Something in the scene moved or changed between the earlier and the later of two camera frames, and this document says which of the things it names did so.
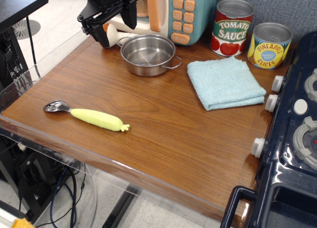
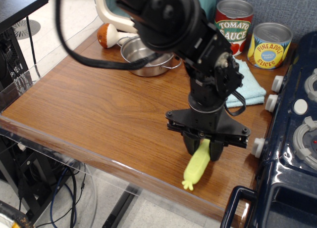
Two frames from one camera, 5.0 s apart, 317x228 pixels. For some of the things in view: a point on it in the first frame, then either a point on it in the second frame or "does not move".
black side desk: (15, 5) does not move
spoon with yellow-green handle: (98, 118) -> (196, 164)
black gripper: (104, 4) -> (219, 125)
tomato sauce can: (232, 20) does not move
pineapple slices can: (269, 45) does not move
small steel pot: (148, 55) does not move
